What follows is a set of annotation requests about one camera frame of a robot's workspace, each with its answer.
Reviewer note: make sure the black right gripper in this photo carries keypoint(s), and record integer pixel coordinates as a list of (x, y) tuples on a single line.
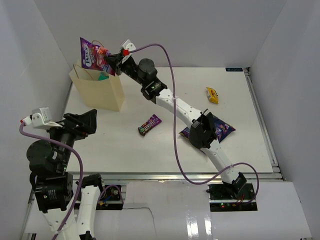
[(115, 58)]

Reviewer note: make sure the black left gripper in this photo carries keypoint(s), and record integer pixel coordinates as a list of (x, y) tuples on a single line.
[(86, 121)]

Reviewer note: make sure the purple Fox's berries bag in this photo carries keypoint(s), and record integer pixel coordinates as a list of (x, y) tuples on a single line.
[(93, 57)]

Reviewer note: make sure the teal Fox's candy bag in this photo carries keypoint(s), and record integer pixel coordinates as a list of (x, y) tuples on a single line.
[(103, 76)]

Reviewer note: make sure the large dark blue candy bag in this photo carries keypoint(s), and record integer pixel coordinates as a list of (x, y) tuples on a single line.
[(222, 129)]

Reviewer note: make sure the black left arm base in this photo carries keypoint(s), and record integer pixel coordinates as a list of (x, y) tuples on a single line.
[(111, 199)]

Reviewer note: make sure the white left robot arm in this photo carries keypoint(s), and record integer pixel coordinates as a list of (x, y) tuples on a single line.
[(69, 213)]

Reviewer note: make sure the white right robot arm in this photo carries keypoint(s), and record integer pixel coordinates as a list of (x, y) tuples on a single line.
[(201, 124)]

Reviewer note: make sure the brown purple M&M's packet right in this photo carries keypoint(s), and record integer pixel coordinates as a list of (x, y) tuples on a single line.
[(152, 122)]

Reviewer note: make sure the small yellow snack packet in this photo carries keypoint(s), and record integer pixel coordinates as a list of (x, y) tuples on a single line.
[(212, 95)]

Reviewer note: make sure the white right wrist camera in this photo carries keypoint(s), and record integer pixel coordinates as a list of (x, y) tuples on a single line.
[(126, 48)]

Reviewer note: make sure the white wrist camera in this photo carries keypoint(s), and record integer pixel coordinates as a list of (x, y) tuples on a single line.
[(126, 48), (40, 118)]

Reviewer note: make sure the cream paper bag with handles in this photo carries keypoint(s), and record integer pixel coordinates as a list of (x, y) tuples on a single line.
[(106, 94)]

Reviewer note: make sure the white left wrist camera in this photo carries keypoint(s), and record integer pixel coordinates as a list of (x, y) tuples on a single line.
[(40, 118)]

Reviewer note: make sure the aluminium front rail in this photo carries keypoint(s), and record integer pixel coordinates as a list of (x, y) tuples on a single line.
[(176, 176)]

